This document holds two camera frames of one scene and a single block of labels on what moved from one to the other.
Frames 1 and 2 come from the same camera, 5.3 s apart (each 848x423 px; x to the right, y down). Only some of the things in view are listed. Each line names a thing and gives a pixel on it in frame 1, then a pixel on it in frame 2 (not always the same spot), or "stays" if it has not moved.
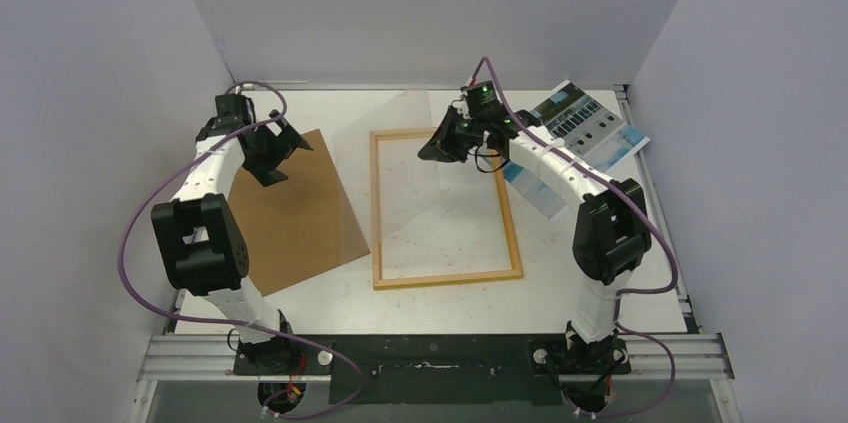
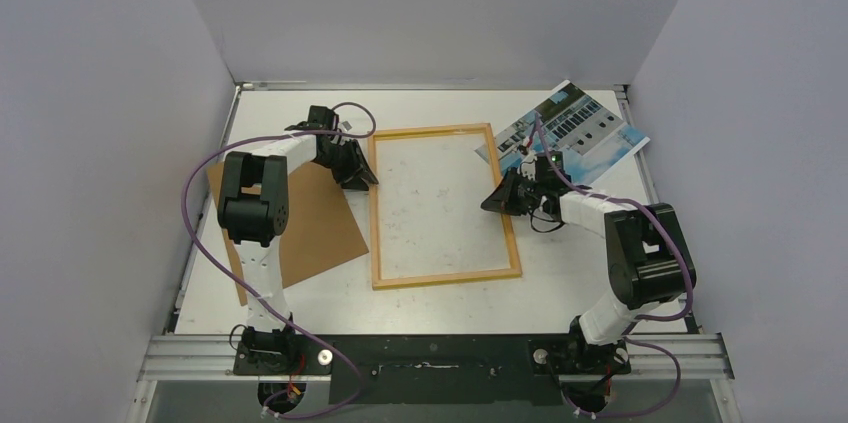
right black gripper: [454, 132] to [516, 191]
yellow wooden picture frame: [505, 208] stays
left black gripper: [285, 144] to [357, 175]
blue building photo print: [587, 126] stays
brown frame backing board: [299, 228] stays
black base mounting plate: [433, 369] stays
